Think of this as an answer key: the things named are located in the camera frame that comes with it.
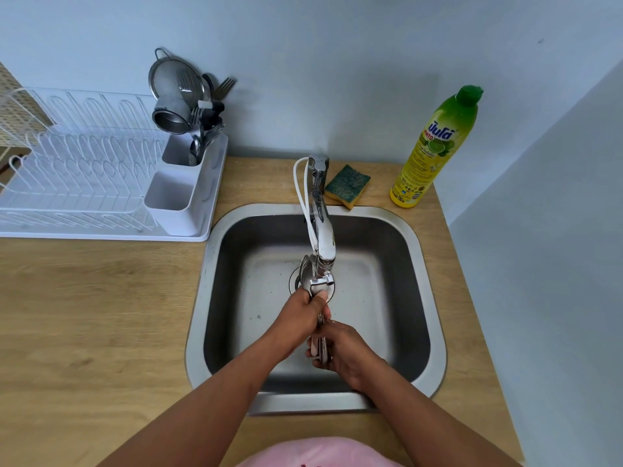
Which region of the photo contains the person's left hand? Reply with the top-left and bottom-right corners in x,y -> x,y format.
275,288 -> 333,355

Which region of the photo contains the person's right hand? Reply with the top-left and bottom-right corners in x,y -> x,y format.
305,319 -> 388,392

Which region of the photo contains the person's right forearm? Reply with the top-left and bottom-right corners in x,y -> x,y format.
360,359 -> 524,467

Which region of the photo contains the person's left forearm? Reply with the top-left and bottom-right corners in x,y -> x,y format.
97,330 -> 298,467

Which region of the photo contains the chrome faucet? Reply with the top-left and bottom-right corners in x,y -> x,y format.
307,154 -> 337,295

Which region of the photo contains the pink shirt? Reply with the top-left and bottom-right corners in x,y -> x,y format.
236,436 -> 405,467

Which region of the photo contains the stainless steel sink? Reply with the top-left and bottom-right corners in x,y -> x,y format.
184,202 -> 448,416

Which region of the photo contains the green and yellow sponge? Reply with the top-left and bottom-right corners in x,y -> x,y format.
324,163 -> 372,211

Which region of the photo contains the yellow green dish soap bottle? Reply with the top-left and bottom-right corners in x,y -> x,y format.
389,84 -> 484,209

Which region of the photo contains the round metal mesh strainer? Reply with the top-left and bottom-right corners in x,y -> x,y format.
147,47 -> 213,122

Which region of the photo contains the brown board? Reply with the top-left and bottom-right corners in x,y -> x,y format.
0,145 -> 30,190

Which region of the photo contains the beige woven panel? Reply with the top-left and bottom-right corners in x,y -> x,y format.
0,62 -> 55,147

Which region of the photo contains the white faucet hose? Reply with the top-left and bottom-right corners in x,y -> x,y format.
293,158 -> 320,251

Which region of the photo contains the black-handled utensil with white band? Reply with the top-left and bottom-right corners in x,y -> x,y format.
197,99 -> 226,131

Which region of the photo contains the white wire dish rack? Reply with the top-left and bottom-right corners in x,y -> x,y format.
0,87 -> 171,237

